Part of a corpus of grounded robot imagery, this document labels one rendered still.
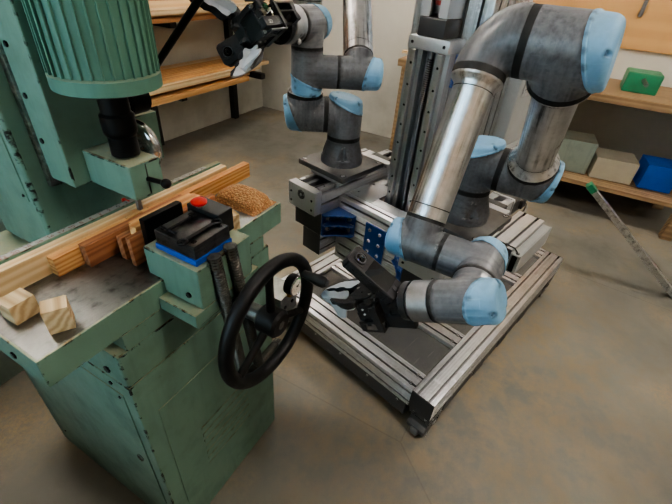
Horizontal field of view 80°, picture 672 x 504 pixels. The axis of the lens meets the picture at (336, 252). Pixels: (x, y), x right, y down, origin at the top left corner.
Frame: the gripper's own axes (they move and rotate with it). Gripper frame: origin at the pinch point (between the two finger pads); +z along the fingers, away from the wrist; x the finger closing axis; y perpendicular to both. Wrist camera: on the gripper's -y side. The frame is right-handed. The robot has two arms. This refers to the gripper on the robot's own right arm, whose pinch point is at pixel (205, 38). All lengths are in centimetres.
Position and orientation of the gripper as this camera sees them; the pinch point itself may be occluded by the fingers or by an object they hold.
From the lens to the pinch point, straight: 82.7
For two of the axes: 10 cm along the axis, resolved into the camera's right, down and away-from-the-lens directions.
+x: 4.8, 8.5, 2.1
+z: -5.0, 4.6, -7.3
